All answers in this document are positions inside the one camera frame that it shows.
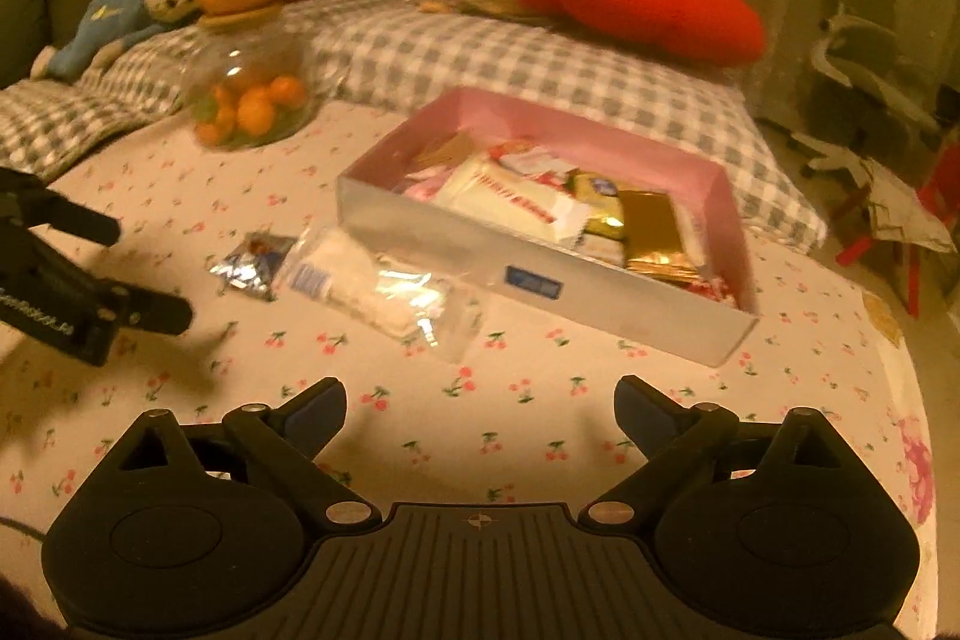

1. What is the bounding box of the blue monkey plush toy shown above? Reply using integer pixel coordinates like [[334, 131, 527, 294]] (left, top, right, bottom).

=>
[[30, 0, 200, 82]]

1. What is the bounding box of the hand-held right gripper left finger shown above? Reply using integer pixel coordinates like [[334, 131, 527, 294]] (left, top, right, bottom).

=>
[[112, 376, 383, 530]]

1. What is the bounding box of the pink snack packet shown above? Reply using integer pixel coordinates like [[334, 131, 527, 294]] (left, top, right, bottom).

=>
[[401, 171, 451, 202]]

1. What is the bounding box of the yellow snack packet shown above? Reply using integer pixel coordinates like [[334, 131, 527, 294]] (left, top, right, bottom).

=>
[[566, 171, 627, 262]]

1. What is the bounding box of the silver blue snack packet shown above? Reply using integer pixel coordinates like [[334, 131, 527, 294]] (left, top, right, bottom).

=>
[[208, 231, 299, 302]]

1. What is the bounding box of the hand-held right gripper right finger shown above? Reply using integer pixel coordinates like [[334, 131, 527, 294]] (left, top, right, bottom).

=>
[[577, 374, 852, 530]]

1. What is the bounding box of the silver box with pink inside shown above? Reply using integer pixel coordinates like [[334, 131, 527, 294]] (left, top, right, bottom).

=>
[[335, 86, 760, 367]]

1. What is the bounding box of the red plastic chair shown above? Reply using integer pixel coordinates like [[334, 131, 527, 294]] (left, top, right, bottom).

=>
[[836, 156, 960, 319]]

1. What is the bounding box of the grey checkered pillow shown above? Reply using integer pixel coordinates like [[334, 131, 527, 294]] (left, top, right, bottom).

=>
[[307, 0, 830, 251], [0, 21, 218, 184]]

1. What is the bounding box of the pile of small oranges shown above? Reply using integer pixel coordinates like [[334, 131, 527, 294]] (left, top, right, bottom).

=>
[[193, 74, 308, 150]]

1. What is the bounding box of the pile of cardboard pieces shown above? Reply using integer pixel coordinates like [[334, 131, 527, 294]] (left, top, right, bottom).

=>
[[855, 156, 957, 255]]

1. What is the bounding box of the brown cracker packet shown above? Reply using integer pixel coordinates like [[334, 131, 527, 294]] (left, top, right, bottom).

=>
[[409, 131, 477, 169]]

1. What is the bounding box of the clear rice cake packet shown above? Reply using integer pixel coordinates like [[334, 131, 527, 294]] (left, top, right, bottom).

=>
[[274, 225, 481, 362]]

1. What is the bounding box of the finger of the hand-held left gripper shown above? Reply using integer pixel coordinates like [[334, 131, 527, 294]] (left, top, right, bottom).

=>
[[94, 278, 194, 336], [30, 192, 122, 248]]

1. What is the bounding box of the white red-striped snack packet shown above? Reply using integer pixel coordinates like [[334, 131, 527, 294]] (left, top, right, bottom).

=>
[[431, 152, 590, 244]]

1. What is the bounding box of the gold snack packet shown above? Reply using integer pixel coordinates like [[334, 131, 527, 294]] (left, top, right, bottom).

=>
[[619, 188, 698, 289]]

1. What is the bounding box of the round glass jar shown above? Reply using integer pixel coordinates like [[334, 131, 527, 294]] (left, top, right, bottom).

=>
[[184, 6, 320, 152]]

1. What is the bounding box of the cherry print bed sheet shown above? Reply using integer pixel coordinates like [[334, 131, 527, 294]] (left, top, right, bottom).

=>
[[0, 100, 938, 640]]

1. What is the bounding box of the grey office chair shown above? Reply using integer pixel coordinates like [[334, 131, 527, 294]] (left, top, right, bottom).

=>
[[806, 6, 942, 176]]

